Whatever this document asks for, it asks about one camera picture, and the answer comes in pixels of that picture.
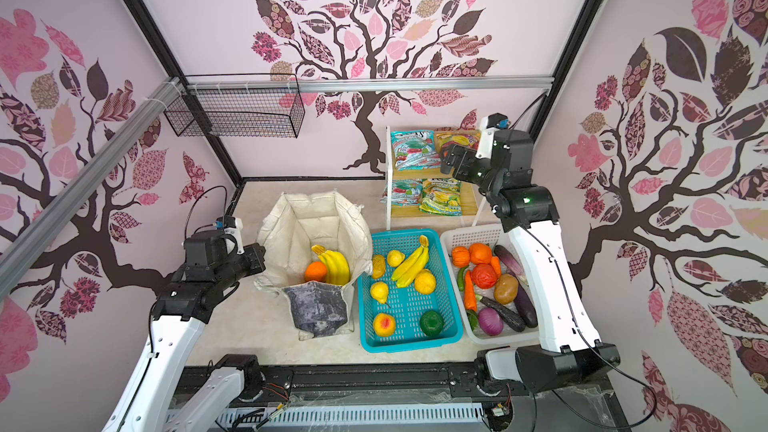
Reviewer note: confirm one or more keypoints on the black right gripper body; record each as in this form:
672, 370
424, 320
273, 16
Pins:
483, 178

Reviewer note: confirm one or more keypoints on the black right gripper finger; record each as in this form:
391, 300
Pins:
458, 170
456, 154

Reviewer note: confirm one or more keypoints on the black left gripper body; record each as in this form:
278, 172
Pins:
240, 266

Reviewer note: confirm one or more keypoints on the cream canvas grocery bag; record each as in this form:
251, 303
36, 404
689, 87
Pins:
295, 228

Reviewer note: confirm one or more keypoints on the orange fruit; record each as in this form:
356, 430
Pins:
316, 272

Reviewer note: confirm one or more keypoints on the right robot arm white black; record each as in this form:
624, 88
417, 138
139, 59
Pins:
570, 350

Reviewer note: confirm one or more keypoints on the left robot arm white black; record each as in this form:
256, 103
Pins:
175, 322

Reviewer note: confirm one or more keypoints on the lower yellow green candy bag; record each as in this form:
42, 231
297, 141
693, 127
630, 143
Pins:
441, 196

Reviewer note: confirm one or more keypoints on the green white candy bag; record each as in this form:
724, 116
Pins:
407, 192
414, 150

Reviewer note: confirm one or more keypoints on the lower green white candy bag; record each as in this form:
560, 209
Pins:
407, 192

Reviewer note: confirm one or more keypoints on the white wooden two-tier shelf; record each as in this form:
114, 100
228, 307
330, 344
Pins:
474, 207

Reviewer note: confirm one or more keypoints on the orange tomato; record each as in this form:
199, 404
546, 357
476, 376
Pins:
480, 253

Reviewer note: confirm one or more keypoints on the orange bell pepper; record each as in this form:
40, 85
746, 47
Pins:
460, 257

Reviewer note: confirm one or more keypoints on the red tomato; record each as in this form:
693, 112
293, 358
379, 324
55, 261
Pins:
484, 276

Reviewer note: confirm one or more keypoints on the brown potato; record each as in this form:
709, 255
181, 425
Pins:
506, 289

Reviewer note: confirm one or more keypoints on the brownish yellow mango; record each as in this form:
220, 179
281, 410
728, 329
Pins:
379, 263

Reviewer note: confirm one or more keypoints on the orange carrot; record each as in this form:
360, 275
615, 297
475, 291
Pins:
469, 300

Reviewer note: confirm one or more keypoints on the white plastic vegetable basket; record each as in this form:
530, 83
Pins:
491, 235

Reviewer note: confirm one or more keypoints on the teal plastic fruit basket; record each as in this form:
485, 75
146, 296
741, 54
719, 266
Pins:
406, 305

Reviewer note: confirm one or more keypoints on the purple eggplant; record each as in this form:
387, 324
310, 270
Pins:
522, 301

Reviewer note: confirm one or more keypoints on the purple red onion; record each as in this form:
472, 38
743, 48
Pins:
490, 322

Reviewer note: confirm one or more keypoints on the green bell pepper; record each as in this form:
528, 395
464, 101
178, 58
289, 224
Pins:
431, 323

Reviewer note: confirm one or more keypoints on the dark long eggplant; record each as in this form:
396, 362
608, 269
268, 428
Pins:
507, 315

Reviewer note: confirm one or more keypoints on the red yellow peach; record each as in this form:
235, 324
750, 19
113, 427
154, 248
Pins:
384, 325

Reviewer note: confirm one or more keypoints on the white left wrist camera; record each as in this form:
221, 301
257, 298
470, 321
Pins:
231, 228

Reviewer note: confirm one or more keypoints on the white slotted cable duct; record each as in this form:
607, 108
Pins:
324, 417

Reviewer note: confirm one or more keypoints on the black wire wall basket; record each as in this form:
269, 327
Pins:
238, 105

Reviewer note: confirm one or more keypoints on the aluminium frame bar left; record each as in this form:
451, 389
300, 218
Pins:
24, 251

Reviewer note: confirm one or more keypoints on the aluminium frame bar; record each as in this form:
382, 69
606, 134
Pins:
24, 251
372, 84

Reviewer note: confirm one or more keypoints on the aluminium frame bar rear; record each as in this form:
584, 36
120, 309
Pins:
372, 84

